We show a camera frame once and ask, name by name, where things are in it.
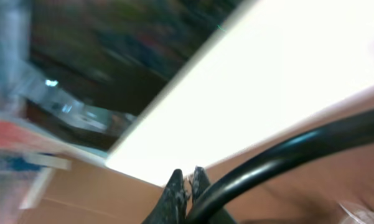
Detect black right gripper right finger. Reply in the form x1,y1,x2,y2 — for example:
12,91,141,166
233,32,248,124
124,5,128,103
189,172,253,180
189,166,237,224

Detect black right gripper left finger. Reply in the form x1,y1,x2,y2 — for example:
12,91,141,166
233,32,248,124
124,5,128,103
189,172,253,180
142,169,187,224

